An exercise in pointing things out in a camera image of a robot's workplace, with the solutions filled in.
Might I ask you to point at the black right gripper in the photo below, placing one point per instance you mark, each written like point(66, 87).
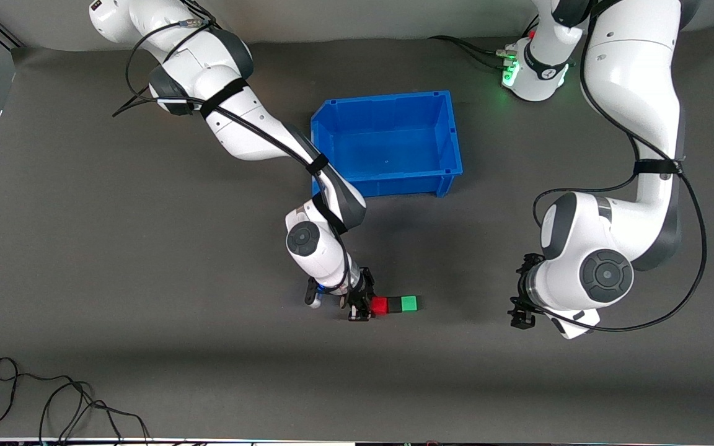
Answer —
point(364, 290)

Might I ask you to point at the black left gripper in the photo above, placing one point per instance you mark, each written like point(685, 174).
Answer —
point(523, 310)

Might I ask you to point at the red cube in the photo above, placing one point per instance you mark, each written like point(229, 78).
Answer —
point(379, 306)

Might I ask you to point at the green cube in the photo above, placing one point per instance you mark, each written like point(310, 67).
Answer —
point(409, 303)

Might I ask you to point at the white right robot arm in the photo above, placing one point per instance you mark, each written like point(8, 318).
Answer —
point(233, 124)

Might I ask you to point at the black cube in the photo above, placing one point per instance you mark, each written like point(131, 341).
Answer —
point(395, 305)

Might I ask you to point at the blue plastic bin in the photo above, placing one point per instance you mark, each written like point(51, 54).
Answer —
point(394, 142)

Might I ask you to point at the dark grey table mat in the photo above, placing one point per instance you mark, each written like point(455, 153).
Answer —
point(146, 279)

